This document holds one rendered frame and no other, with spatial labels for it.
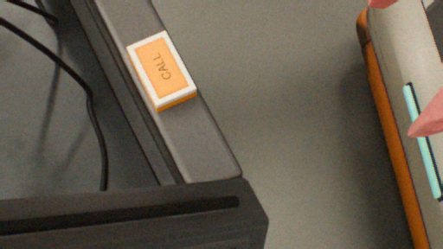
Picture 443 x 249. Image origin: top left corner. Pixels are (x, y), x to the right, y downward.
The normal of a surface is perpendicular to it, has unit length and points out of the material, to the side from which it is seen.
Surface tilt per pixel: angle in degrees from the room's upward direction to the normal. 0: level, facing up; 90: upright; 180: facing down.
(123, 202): 43
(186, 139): 0
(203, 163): 0
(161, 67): 0
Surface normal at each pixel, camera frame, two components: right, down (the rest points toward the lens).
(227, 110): 0.03, -0.40
